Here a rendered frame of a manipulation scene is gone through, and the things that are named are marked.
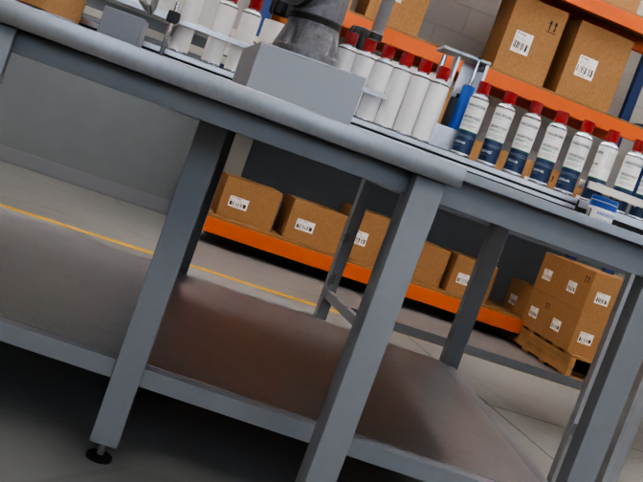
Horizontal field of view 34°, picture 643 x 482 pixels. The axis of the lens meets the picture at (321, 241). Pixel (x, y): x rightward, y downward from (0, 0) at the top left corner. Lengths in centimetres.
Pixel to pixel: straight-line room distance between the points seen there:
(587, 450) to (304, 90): 98
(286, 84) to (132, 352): 64
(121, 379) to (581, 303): 446
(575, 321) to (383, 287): 448
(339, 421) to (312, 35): 81
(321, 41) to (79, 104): 490
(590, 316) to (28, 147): 369
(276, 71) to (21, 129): 501
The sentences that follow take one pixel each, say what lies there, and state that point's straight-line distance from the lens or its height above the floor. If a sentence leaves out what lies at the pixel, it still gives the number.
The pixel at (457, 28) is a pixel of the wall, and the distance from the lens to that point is 750.
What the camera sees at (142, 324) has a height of 31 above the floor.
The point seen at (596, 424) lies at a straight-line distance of 235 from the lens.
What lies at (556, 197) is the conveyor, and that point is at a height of 86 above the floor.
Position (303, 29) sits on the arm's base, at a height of 100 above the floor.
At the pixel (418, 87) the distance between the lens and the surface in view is 277.
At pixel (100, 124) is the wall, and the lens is 706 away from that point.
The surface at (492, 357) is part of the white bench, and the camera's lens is 459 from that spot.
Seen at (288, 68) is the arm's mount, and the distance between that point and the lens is 216.
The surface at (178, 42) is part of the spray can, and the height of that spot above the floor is 90.
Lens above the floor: 77
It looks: 5 degrees down
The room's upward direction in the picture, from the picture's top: 20 degrees clockwise
